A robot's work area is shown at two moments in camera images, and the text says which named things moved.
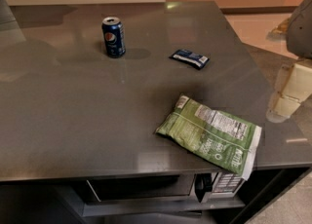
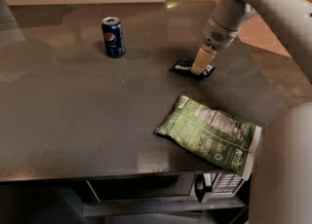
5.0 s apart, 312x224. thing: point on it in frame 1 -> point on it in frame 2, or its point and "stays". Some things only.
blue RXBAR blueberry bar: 198,61 -> 183,67
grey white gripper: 300,31 -> 218,36
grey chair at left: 10,30 stays
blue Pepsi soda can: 114,35 stays
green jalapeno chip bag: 225,138 stays
